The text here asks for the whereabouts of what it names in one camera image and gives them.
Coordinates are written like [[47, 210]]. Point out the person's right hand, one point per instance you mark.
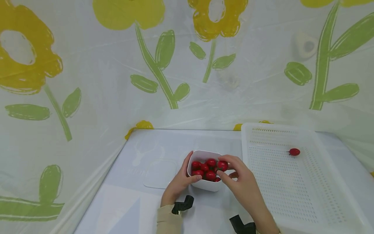
[[245, 188]]

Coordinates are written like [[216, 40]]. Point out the person's left hand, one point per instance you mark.
[[176, 187]]

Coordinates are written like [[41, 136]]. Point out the person's right thumb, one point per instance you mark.
[[224, 178]]

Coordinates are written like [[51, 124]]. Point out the person's left index finger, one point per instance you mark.
[[188, 161]]

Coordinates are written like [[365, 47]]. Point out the person's left thumb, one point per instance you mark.
[[195, 178]]

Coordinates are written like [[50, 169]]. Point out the person's right index finger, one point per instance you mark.
[[233, 159]]

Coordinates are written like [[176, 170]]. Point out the person's right fingers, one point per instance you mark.
[[233, 175]]

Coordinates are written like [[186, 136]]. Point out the red cherry tomato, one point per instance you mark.
[[222, 165], [294, 152]]

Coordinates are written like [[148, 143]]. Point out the white square bowl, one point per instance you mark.
[[206, 186]]

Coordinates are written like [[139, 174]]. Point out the person's right forearm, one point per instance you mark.
[[267, 224]]

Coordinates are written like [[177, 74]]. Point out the person's left forearm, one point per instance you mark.
[[169, 222]]

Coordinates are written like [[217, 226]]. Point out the pile of red tomatoes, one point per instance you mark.
[[210, 175]]

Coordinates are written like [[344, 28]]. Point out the black wrist band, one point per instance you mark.
[[242, 227], [182, 206]]

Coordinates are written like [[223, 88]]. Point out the white square plastic lid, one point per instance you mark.
[[159, 174]]

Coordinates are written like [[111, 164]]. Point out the white perforated plastic basket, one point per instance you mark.
[[292, 195]]

